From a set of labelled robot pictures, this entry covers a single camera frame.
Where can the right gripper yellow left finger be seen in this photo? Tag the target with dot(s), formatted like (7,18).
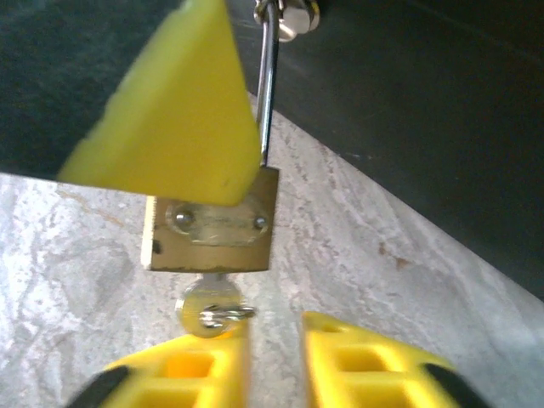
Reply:
(191,374)

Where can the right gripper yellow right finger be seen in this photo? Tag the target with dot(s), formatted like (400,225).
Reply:
(361,374)

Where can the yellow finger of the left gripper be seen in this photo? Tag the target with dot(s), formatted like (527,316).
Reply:
(178,119)

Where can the small silver key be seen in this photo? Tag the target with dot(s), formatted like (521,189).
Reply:
(204,297)

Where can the brass padlock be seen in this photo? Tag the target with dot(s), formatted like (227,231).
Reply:
(212,251)

